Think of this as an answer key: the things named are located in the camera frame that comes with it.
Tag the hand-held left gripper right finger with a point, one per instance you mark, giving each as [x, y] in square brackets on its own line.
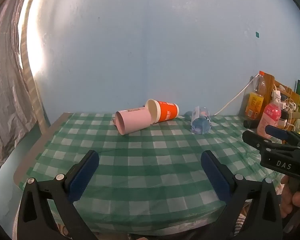
[216, 177]

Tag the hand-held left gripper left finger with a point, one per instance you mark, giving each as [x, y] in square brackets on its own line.
[82, 177]

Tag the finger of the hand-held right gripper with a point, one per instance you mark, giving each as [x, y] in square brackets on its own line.
[277, 130]
[255, 140]

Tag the clear plastic cup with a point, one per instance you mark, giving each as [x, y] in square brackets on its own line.
[201, 125]

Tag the pink paper cup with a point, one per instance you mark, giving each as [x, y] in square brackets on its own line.
[136, 121]

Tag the orange paper cup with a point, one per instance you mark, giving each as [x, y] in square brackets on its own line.
[168, 112]

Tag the person's right hand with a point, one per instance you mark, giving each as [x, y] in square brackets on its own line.
[286, 200]

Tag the pink drink bottle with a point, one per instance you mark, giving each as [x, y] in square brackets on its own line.
[269, 116]

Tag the orange juice bottle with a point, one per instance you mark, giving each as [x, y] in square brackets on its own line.
[255, 103]

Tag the white charger plug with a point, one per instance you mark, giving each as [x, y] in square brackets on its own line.
[276, 95]

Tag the wooden desk organiser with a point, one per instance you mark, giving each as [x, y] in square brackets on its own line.
[270, 85]

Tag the green checkered tablecloth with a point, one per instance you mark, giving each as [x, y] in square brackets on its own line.
[140, 160]

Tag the grey curtain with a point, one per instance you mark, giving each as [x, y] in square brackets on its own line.
[5, 85]

